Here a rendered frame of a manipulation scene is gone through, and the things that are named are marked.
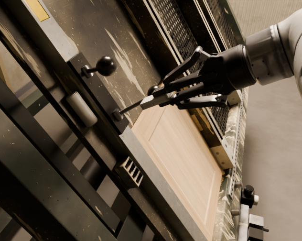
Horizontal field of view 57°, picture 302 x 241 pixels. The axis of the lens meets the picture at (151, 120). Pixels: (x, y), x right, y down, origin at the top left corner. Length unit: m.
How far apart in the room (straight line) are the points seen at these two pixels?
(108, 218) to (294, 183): 2.06
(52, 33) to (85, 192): 0.35
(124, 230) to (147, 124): 0.29
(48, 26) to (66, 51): 0.06
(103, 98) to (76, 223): 0.27
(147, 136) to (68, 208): 0.36
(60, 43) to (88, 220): 0.36
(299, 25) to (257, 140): 2.48
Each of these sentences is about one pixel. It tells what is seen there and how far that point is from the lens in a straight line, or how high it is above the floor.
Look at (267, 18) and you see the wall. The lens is 4.30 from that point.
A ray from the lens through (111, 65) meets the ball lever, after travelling 0.52.
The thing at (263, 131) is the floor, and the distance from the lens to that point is 3.04.
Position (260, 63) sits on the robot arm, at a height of 1.58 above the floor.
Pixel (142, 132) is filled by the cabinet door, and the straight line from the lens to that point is 0.77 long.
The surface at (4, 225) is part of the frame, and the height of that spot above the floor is 0.18.
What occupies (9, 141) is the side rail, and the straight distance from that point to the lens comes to 0.47.
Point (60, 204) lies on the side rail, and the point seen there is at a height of 1.38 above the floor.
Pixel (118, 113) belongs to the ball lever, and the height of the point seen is 1.40.
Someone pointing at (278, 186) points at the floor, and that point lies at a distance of 2.53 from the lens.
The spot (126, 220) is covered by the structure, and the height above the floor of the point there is 1.14.
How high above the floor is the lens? 1.77
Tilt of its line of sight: 37 degrees down
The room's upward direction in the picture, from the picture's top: straight up
